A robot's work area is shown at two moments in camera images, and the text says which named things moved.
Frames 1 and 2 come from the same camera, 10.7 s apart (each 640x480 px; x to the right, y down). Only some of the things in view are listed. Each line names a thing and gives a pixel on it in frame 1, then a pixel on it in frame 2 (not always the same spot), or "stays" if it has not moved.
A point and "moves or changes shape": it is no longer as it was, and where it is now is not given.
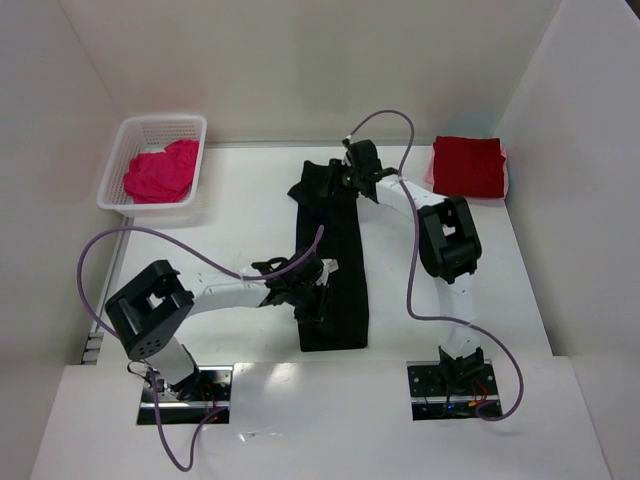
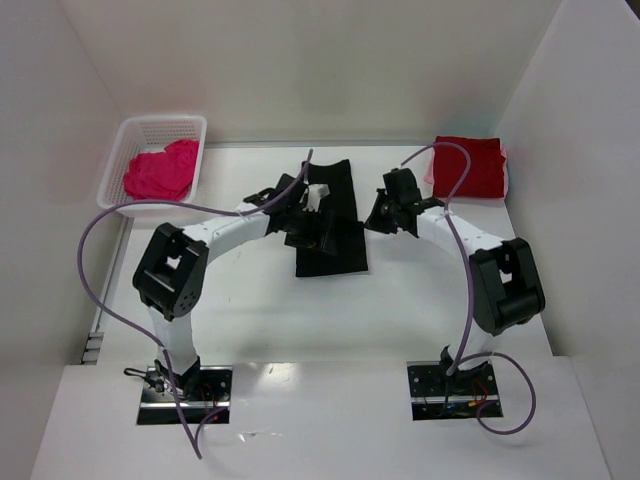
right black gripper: x=338 y=175 → x=379 y=215
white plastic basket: x=154 y=167 stays
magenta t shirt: x=164 y=176 stays
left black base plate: x=191 y=399 stays
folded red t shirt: x=468 y=167 stays
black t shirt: x=325 y=201 moves or changes shape
